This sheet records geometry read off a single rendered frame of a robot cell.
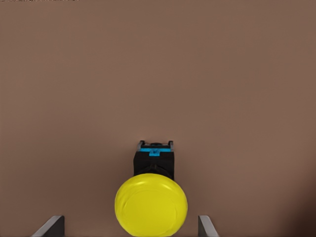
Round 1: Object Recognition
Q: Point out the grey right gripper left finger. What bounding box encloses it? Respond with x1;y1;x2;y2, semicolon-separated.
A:
31;215;65;237

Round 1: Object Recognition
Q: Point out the yellow push button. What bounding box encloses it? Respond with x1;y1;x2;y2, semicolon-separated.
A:
114;140;189;237

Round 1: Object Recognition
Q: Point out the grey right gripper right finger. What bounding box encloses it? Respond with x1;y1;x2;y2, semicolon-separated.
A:
197;215;220;237

